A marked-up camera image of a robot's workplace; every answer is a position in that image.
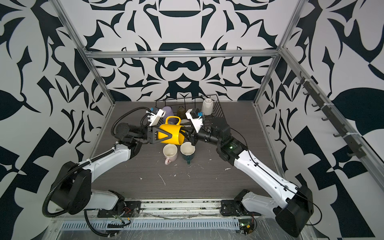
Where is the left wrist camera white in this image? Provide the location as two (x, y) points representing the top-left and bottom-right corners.
(146, 107), (166, 127)

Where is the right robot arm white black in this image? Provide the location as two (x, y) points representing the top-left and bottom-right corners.
(185, 117), (317, 238)

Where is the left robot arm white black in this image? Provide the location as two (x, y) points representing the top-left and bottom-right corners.
(42, 107), (180, 238)

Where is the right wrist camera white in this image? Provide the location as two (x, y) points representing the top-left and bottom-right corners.
(186, 108), (204, 133)

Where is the dark green mug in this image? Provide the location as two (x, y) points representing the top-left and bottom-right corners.
(180, 142), (196, 165)

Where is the white faceted mug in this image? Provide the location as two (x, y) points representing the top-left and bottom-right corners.
(202, 98), (214, 116)

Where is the olive textured glass cup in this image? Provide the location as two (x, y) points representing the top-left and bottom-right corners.
(177, 106), (187, 120)

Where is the wall hook rail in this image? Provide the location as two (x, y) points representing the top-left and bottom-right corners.
(297, 71), (367, 159)

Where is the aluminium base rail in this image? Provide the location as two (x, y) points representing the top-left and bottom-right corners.
(52, 197), (256, 221)

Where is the black wire dish rack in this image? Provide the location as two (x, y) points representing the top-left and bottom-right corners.
(156, 94), (225, 128)

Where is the white slotted cable duct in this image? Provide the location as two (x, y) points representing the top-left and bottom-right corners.
(59, 218), (241, 231)

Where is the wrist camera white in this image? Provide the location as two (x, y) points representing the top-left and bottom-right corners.
(186, 108), (204, 133)
(146, 107), (166, 127)

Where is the lilac plastic cup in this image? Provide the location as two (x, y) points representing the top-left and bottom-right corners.
(162, 106), (174, 119)

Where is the white mug red inside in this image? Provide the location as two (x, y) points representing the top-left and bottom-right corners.
(181, 119), (192, 128)

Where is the yellow mug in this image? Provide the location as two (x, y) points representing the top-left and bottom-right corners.
(160, 116), (185, 146)

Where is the pink cream mug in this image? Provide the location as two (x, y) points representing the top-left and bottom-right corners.
(163, 144), (178, 165)

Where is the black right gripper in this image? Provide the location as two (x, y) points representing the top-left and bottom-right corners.
(179, 120), (226, 148)

